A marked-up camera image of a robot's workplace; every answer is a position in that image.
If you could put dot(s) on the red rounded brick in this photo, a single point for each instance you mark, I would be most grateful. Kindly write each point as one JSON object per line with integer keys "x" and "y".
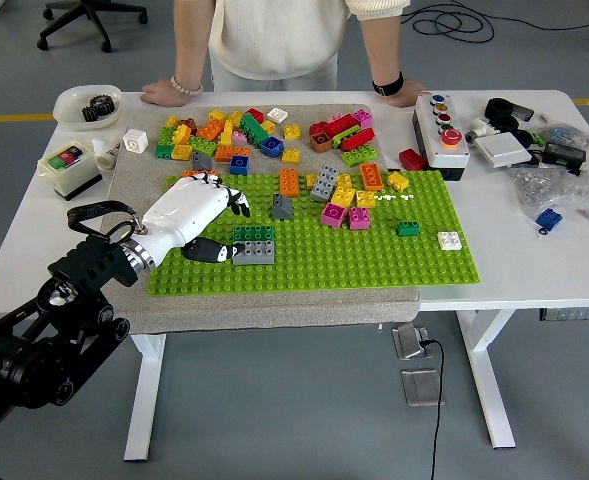
{"x": 358, "y": 139}

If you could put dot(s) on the extra long green brick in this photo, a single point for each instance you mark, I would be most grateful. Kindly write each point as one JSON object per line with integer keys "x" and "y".
{"x": 254, "y": 129}

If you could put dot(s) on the person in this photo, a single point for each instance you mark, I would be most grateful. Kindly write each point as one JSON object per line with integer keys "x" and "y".
{"x": 274, "y": 35}

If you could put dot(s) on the white table leg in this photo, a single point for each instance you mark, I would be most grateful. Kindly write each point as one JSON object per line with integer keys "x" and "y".
{"x": 489, "y": 380}
{"x": 144, "y": 400}

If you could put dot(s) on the silver floor socket box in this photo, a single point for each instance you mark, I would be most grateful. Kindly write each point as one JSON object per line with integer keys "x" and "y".
{"x": 406, "y": 342}

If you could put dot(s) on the black power adapter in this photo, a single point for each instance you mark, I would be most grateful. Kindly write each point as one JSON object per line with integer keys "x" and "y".
{"x": 565, "y": 155}

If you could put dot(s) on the white cube brick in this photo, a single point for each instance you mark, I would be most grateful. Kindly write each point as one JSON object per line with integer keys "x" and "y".
{"x": 135, "y": 140}

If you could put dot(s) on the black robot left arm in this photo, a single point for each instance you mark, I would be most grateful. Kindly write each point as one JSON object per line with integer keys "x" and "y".
{"x": 89, "y": 265}

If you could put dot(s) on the white bowl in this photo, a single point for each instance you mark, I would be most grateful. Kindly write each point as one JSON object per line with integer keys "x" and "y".
{"x": 69, "y": 107}

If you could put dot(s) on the white square brick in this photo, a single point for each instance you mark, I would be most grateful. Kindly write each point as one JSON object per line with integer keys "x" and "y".
{"x": 449, "y": 240}
{"x": 277, "y": 115}

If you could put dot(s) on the flat-lying grey long brick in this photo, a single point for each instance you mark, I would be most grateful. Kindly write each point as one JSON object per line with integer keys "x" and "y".
{"x": 255, "y": 253}

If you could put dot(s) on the dark green long brick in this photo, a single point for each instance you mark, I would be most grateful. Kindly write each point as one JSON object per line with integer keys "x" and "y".
{"x": 253, "y": 233}

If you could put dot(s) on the pink square brick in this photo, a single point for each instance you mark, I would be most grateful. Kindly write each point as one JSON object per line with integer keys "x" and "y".
{"x": 362, "y": 117}
{"x": 360, "y": 218}

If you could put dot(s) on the magenta square brick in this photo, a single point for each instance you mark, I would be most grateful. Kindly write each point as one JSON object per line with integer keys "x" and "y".
{"x": 334, "y": 215}

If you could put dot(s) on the yellow square brick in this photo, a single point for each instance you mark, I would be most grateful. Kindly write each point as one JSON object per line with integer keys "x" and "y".
{"x": 292, "y": 131}
{"x": 291, "y": 156}

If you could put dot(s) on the clear bag with blue part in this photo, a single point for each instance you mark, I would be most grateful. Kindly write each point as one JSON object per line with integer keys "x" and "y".
{"x": 564, "y": 134}

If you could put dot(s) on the person's right hand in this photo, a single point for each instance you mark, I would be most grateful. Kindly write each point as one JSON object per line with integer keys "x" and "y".
{"x": 158, "y": 92}

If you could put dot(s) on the black office chair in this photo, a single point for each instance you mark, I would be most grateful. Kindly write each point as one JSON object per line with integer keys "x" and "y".
{"x": 94, "y": 15}

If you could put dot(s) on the lime green flat brick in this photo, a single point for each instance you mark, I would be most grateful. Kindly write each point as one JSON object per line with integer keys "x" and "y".
{"x": 346, "y": 134}

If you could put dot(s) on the lime green long brick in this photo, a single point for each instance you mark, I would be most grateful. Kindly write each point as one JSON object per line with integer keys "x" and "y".
{"x": 359, "y": 155}

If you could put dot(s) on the push-button control box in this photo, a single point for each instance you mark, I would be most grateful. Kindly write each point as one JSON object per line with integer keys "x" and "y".
{"x": 446, "y": 155}

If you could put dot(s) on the silver floor plate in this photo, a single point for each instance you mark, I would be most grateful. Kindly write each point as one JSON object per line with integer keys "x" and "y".
{"x": 421, "y": 387}

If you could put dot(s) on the grey slope brick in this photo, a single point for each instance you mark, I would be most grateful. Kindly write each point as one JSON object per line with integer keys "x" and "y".
{"x": 282, "y": 210}
{"x": 202, "y": 162}

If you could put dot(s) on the black gear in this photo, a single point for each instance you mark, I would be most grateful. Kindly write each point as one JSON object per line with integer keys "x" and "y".
{"x": 99, "y": 107}

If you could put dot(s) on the person's left forearm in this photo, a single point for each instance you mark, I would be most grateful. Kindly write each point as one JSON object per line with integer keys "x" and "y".
{"x": 381, "y": 50}

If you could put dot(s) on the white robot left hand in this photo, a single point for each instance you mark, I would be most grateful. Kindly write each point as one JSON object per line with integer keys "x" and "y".
{"x": 184, "y": 207}

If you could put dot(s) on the brown hollow brick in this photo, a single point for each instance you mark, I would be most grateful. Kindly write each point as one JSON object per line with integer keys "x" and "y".
{"x": 320, "y": 142}

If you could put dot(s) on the white plastic fitting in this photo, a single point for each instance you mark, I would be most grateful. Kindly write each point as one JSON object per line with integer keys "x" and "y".
{"x": 480, "y": 130}

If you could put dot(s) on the white switch plate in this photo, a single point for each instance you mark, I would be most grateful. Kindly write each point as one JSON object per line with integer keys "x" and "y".
{"x": 502, "y": 151}

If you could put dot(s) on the person's right forearm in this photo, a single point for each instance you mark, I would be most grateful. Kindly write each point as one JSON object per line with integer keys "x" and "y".
{"x": 191, "y": 50}

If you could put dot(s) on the small yellow brick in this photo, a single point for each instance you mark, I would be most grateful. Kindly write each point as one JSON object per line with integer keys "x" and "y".
{"x": 311, "y": 181}

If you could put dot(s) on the white red-green switch box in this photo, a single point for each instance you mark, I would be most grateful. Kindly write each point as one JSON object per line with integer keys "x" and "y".
{"x": 69, "y": 180}

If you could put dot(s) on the blue square brick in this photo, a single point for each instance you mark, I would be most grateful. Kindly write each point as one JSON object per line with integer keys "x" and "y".
{"x": 272, "y": 146}
{"x": 239, "y": 165}

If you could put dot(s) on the person's left hand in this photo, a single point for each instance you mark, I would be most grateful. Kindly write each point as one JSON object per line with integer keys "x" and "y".
{"x": 408, "y": 93}

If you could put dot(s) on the tall yellow brick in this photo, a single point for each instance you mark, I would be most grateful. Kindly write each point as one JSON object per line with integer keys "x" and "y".
{"x": 227, "y": 132}

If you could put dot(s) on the red long brick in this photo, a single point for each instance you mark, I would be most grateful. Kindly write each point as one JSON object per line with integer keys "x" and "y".
{"x": 340, "y": 125}

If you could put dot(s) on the grey table control panel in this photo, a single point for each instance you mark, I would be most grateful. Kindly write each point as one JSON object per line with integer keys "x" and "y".
{"x": 574, "y": 314}

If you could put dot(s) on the small dark green brick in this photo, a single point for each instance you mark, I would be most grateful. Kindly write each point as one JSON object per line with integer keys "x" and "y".
{"x": 409, "y": 228}

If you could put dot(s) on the black wristwatch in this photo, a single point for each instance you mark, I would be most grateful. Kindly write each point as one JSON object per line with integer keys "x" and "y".
{"x": 388, "y": 87}

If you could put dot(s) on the green toy baseplate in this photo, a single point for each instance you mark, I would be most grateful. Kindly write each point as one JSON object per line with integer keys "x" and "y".
{"x": 334, "y": 270}

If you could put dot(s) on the orange long brick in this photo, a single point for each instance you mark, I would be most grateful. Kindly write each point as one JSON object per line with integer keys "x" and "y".
{"x": 289, "y": 182}
{"x": 372, "y": 176}
{"x": 232, "y": 152}
{"x": 196, "y": 173}

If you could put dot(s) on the white tube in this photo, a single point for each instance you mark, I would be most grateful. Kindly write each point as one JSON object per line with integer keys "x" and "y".
{"x": 105, "y": 150}

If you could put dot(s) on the grey-brown mat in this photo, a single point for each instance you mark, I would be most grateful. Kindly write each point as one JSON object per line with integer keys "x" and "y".
{"x": 274, "y": 312}

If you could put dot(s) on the orange-yellow brick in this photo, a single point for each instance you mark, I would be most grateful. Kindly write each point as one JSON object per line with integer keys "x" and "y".
{"x": 181, "y": 134}

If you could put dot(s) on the tilted grey long brick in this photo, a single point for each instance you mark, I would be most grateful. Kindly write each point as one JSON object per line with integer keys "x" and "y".
{"x": 325, "y": 183}

